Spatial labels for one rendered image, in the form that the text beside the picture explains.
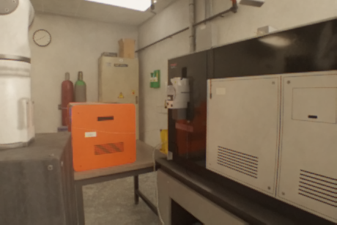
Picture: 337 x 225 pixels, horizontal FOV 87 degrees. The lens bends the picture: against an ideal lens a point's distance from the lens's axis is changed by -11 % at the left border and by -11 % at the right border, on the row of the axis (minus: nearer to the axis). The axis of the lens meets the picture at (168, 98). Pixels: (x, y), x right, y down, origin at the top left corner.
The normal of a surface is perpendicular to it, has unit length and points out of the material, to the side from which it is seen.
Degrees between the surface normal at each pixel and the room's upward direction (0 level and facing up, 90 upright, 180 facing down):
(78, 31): 90
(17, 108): 90
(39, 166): 90
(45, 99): 90
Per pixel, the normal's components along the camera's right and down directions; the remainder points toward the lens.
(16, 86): 0.90, 0.01
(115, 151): 0.52, 0.02
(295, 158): -0.85, 0.01
